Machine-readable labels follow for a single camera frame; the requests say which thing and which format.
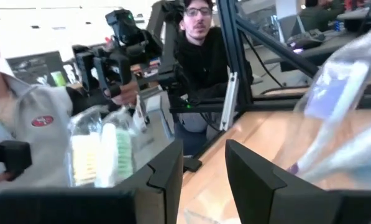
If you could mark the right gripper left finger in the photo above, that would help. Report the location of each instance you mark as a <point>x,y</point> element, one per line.
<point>163,193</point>

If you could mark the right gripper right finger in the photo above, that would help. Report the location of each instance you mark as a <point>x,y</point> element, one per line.
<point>256,193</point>

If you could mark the green toothbrush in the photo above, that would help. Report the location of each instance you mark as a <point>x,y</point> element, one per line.
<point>123,149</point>

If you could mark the orange toothbrush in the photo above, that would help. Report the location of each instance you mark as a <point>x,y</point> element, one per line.
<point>84,158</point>

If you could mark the blue toothbrush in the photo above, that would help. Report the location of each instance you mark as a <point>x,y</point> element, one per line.
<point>359,155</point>

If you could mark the person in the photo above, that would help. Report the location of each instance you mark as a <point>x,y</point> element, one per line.
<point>204,62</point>
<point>318,15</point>
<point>33,102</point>

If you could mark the grey desk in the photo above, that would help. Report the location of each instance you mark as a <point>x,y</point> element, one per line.
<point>328,46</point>

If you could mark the black monitor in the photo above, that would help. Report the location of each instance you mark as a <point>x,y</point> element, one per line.
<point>33,63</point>

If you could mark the silver frame bracket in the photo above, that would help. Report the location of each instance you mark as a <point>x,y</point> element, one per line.
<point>230,99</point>

